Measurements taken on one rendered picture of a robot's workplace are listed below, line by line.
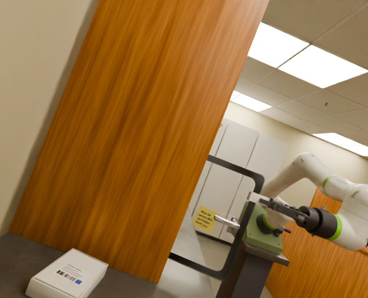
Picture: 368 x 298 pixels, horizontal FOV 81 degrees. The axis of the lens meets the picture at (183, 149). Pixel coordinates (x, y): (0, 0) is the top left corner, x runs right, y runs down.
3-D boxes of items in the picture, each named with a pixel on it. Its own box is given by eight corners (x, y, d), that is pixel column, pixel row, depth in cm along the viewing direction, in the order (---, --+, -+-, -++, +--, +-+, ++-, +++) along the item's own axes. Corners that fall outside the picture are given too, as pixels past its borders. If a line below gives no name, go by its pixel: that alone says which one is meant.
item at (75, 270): (23, 294, 48) (30, 278, 48) (68, 259, 64) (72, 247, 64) (71, 317, 47) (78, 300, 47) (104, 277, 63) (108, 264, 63)
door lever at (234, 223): (211, 216, 76) (214, 210, 76) (237, 227, 75) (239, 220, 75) (212, 221, 70) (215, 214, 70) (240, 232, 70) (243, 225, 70)
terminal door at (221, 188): (145, 248, 77) (185, 145, 78) (224, 281, 76) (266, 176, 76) (145, 249, 77) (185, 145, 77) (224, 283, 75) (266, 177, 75)
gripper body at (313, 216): (307, 206, 78) (285, 197, 77) (324, 213, 70) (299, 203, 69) (299, 224, 78) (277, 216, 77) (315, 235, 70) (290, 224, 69)
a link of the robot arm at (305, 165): (256, 187, 159) (309, 143, 119) (272, 204, 155) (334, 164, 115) (246, 196, 152) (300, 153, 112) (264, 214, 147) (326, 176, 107)
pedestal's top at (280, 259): (264, 243, 174) (266, 239, 174) (287, 266, 143) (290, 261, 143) (229, 231, 171) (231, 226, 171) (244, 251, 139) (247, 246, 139)
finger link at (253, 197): (266, 206, 73) (266, 207, 72) (247, 199, 72) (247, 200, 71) (269, 198, 73) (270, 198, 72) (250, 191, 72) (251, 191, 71)
